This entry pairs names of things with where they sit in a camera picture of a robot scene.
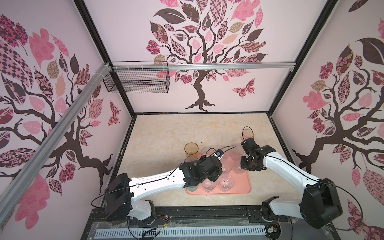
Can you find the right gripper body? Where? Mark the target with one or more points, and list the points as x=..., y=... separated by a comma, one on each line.
x=246, y=163

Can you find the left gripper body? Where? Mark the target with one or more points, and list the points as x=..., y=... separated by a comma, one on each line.
x=213, y=177

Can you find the pale pink cup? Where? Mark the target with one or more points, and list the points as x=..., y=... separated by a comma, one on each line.
x=237, y=168

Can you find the clear cup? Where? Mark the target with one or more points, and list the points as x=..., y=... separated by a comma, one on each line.
x=226, y=166
x=226, y=182
x=236, y=153
x=207, y=151
x=225, y=155
x=208, y=186

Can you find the pink tray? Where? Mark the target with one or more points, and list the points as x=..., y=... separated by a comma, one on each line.
x=242, y=184

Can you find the amber plastic cup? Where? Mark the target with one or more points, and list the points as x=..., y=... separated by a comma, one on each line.
x=191, y=149

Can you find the blue-grey plastic cup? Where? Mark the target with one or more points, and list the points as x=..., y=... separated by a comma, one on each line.
x=190, y=159

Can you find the teal plastic cup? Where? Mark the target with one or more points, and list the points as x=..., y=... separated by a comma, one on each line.
x=192, y=189

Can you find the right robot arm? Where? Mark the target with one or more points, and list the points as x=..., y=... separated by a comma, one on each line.
x=319, y=204

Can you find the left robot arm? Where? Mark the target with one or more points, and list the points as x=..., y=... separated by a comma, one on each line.
x=125, y=196

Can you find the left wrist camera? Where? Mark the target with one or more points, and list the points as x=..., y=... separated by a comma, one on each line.
x=219, y=153

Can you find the white slotted cable duct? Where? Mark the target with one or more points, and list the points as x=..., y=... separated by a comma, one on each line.
x=178, y=232

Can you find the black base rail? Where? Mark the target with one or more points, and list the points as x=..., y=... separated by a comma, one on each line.
x=283, y=228

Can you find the black wire basket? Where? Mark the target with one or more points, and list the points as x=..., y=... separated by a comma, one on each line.
x=138, y=77

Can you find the back aluminium rail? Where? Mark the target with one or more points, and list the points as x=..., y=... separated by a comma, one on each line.
x=222, y=66

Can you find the aluminium rail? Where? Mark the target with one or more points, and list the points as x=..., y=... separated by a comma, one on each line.
x=23, y=180
x=222, y=66

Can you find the left aluminium rail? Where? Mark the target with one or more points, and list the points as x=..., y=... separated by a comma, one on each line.
x=23, y=180

